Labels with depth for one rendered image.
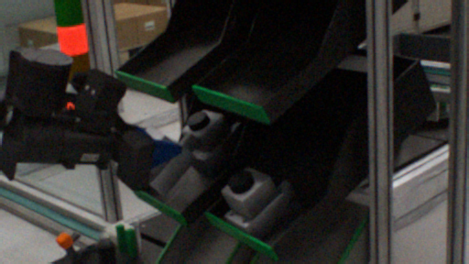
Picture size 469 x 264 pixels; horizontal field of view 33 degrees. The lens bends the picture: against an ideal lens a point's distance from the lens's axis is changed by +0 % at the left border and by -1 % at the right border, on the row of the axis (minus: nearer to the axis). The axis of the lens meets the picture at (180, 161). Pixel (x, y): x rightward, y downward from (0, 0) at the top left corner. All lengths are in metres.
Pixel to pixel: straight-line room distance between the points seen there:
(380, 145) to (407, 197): 0.81
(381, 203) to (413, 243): 0.73
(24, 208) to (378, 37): 1.09
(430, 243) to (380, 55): 0.83
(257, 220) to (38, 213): 0.88
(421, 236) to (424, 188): 0.12
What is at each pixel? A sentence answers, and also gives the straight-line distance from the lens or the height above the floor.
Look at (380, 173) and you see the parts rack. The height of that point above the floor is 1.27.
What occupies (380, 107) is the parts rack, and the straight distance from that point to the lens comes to 0.87.
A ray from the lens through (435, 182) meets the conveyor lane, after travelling 1.77.
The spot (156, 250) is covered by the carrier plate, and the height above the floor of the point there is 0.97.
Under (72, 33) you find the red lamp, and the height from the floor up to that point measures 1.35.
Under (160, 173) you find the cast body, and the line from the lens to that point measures 0.97.
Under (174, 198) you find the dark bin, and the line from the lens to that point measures 1.03.
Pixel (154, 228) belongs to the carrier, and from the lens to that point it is 1.49.
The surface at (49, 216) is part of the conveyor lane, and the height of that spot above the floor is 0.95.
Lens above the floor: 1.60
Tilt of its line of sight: 20 degrees down
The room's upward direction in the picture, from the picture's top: 6 degrees counter-clockwise
